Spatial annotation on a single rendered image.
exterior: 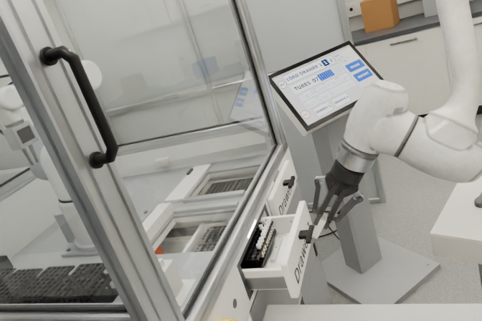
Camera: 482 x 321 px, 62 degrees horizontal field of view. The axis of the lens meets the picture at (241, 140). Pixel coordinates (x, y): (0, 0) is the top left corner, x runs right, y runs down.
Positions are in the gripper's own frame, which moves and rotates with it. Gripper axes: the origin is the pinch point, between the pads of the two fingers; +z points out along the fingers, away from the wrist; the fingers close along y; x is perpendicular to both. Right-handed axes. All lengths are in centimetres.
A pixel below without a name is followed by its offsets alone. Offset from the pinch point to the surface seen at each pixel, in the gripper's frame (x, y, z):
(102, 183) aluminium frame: 44, 39, -22
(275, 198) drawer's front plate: -19.3, 13.5, 11.1
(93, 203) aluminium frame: 47, 38, -21
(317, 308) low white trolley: 11.5, -7.1, 15.6
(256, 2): -163, 71, -20
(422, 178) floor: -188, -77, 59
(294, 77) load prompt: -83, 26, -9
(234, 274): 16.9, 15.4, 11.4
